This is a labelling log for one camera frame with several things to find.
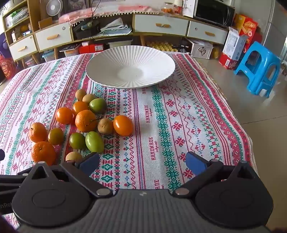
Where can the yellowish orange kumquat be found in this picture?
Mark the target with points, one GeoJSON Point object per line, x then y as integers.
{"type": "Point", "coordinates": [55, 136]}

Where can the clear storage bin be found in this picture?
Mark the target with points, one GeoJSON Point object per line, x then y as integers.
{"type": "Point", "coordinates": [118, 44]}

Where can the purple bag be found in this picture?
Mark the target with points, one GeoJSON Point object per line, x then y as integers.
{"type": "Point", "coordinates": [3, 44]}

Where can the white patterned crate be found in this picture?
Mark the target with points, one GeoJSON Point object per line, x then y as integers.
{"type": "Point", "coordinates": [201, 51]}

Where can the red tin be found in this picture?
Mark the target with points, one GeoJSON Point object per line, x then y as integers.
{"type": "Point", "coordinates": [178, 10]}

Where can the blue plastic stool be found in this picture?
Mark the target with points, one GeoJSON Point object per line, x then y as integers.
{"type": "Point", "coordinates": [257, 48]}

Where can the red printed bag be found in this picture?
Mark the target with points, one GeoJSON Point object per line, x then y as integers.
{"type": "Point", "coordinates": [5, 67]}

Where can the red cardboard box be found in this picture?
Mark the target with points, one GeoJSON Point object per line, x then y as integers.
{"type": "Point", "coordinates": [89, 48]}

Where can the yellow egg tray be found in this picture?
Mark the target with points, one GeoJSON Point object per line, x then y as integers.
{"type": "Point", "coordinates": [161, 46]}

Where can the red and yellow gift boxes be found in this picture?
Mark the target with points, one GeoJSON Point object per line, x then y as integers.
{"type": "Point", "coordinates": [246, 26]}

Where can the glass jar with oranges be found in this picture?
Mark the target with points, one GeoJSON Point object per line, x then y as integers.
{"type": "Point", "coordinates": [168, 9]}

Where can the silver refrigerator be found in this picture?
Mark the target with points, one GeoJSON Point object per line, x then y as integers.
{"type": "Point", "coordinates": [275, 22]}

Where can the pink fringed cloth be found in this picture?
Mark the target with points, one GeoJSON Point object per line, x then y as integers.
{"type": "Point", "coordinates": [107, 11]}

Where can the clear bin with orange contents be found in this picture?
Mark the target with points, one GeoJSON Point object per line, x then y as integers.
{"type": "Point", "coordinates": [70, 53]}

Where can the red printed box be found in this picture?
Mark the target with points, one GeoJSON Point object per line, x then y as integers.
{"type": "Point", "coordinates": [228, 63]}

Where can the long wooden cabinet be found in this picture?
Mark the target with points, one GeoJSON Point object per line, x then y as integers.
{"type": "Point", "coordinates": [157, 34]}

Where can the dark green jujube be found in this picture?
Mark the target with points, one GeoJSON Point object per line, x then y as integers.
{"type": "Point", "coordinates": [76, 140]}

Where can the pale brown kiwi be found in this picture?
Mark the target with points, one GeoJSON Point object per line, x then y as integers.
{"type": "Point", "coordinates": [89, 97]}
{"type": "Point", "coordinates": [80, 93]}
{"type": "Point", "coordinates": [73, 156]}

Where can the flat cardboard box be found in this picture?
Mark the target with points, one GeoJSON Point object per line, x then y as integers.
{"type": "Point", "coordinates": [46, 22]}

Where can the white ribbed plate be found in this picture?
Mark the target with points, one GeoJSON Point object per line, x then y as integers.
{"type": "Point", "coordinates": [130, 67]}

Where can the black keyboard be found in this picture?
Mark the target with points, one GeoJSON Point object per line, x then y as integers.
{"type": "Point", "coordinates": [69, 47]}

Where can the orange mandarin with stem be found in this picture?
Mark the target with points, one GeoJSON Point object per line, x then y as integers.
{"type": "Point", "coordinates": [86, 122]}

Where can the clear bin with blue lid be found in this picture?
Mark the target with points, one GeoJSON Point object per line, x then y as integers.
{"type": "Point", "coordinates": [48, 57]}

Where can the wooden shelf unit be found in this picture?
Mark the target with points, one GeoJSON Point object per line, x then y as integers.
{"type": "Point", "coordinates": [32, 20]}

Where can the black handheld device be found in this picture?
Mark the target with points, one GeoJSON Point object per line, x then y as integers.
{"type": "Point", "coordinates": [183, 47]}

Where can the stacked documents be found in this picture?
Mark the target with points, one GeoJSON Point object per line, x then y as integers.
{"type": "Point", "coordinates": [19, 16]}

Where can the black storage box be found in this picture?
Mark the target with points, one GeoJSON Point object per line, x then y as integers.
{"type": "Point", "coordinates": [87, 31]}

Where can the white printed carton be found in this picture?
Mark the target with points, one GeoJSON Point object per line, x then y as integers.
{"type": "Point", "coordinates": [188, 9]}

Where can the black microwave oven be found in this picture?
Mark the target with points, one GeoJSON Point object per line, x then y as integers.
{"type": "Point", "coordinates": [213, 13]}

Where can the small clear bin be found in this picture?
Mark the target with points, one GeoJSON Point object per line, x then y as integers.
{"type": "Point", "coordinates": [29, 61]}

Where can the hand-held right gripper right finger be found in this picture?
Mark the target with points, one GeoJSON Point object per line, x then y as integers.
{"type": "Point", "coordinates": [195, 162]}

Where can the patterned woven tablecloth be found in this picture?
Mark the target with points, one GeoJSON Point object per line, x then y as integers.
{"type": "Point", "coordinates": [143, 125]}

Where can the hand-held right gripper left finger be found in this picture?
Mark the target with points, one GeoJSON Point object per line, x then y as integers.
{"type": "Point", "coordinates": [89, 161]}

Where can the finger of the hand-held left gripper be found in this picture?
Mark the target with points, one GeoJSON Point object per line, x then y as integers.
{"type": "Point", "coordinates": [1, 154]}
{"type": "Point", "coordinates": [10, 179]}

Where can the pile of loose papers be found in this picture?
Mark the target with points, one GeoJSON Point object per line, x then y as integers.
{"type": "Point", "coordinates": [116, 26]}

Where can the white and blue carton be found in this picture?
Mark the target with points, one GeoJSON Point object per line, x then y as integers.
{"type": "Point", "coordinates": [233, 44]}

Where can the white desk fan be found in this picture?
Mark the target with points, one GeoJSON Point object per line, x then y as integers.
{"type": "Point", "coordinates": [54, 6]}

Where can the yellow bag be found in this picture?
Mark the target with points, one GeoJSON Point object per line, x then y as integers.
{"type": "Point", "coordinates": [215, 52]}

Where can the framed cat picture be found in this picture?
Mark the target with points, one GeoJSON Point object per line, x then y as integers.
{"type": "Point", "coordinates": [76, 3]}

